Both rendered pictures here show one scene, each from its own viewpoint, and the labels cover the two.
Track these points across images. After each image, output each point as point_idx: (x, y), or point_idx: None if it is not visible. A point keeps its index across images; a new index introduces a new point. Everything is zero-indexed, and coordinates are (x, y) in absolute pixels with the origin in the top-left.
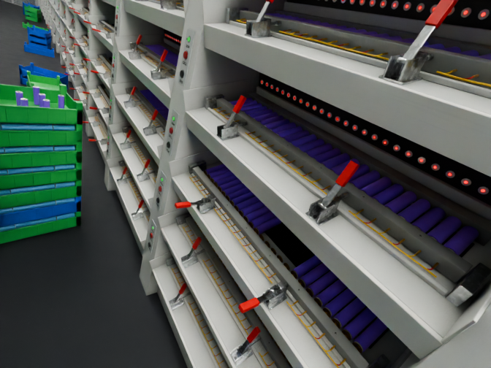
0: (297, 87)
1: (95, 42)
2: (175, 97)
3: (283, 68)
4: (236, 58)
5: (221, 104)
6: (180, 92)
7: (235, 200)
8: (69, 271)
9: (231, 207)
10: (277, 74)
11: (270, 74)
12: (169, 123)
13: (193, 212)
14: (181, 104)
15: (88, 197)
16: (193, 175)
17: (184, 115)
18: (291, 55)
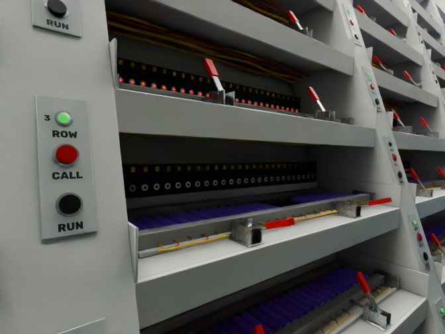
0: (272, 43)
1: None
2: (36, 63)
3: (259, 28)
4: (195, 10)
5: (134, 87)
6: (59, 50)
7: (234, 213)
8: None
9: (253, 212)
10: (253, 32)
11: (247, 33)
12: (22, 144)
13: (253, 261)
14: (86, 75)
15: None
16: (148, 249)
17: (114, 99)
18: (264, 18)
